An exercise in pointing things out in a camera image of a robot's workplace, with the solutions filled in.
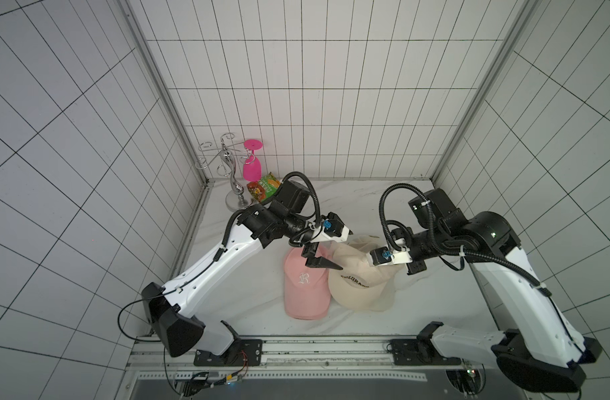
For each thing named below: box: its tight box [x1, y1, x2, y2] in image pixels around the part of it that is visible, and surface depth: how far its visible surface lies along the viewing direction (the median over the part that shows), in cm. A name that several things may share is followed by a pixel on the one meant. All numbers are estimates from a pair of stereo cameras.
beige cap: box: [328, 235, 408, 312], surface depth 70 cm
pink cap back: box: [283, 245, 331, 320], surface depth 80 cm
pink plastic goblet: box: [242, 139, 264, 183], surface depth 103 cm
